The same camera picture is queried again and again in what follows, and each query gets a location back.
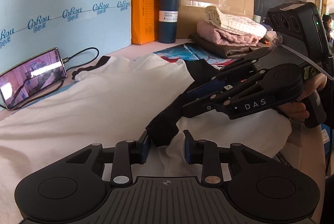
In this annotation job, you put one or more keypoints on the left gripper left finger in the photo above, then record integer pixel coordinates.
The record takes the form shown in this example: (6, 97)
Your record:
(126, 154)

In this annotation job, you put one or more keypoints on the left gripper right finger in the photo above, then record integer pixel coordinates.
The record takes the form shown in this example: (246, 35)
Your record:
(204, 153)

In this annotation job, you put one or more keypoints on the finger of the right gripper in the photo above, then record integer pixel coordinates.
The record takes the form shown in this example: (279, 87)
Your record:
(208, 103)
(207, 79)

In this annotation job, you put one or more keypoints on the white and black t-shirt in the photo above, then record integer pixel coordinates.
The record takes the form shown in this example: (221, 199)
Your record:
(113, 103)

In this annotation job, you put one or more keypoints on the operator right hand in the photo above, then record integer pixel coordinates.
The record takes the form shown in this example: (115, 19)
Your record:
(297, 110)

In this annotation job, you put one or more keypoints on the pink knitted sweater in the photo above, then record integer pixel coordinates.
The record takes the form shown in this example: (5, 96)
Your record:
(221, 37)

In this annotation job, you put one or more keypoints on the blue anime desk mat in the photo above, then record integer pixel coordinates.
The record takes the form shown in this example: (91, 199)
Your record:
(191, 52)

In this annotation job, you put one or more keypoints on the dark blue thermos bottle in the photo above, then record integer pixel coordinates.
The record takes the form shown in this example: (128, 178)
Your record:
(167, 21)

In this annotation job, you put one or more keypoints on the smartphone playing video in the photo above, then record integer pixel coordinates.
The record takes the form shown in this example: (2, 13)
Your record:
(25, 80)

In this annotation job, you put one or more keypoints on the orange box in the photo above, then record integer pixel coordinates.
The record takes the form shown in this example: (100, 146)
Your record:
(144, 21)

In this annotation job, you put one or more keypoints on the large light blue carton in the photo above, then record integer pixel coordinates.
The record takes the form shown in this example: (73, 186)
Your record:
(30, 27)

